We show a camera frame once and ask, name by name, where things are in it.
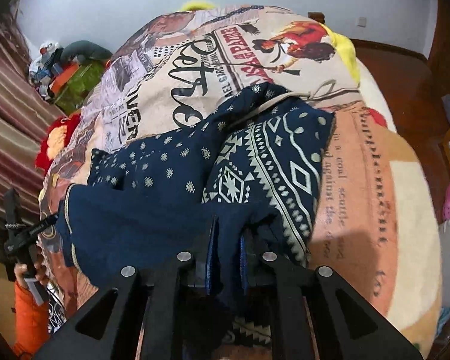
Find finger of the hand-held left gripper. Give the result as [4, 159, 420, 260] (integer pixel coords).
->
[4, 188, 21, 231]
[22, 213, 59, 238]

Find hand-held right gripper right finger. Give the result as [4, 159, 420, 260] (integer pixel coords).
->
[240, 232, 424, 360]

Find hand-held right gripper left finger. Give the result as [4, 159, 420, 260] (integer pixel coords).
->
[34, 215, 220, 360]

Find navy patterned hoodie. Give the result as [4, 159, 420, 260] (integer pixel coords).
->
[58, 84, 336, 346]

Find person's left hand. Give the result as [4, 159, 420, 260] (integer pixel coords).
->
[13, 262, 49, 290]

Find striped brown curtain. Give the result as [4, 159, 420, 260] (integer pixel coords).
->
[0, 11, 66, 218]

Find red plush toy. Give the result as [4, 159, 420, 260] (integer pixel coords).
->
[35, 117, 84, 175]

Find orange box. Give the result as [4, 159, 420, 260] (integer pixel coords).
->
[49, 64, 77, 96]

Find pile of clutter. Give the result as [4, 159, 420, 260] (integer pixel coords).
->
[28, 41, 66, 102]

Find printed blanket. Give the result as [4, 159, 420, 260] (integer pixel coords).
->
[37, 4, 402, 319]

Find grey plush toy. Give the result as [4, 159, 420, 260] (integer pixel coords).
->
[60, 40, 113, 62]

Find cream fleece blanket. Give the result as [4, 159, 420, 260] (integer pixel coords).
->
[307, 64, 445, 349]

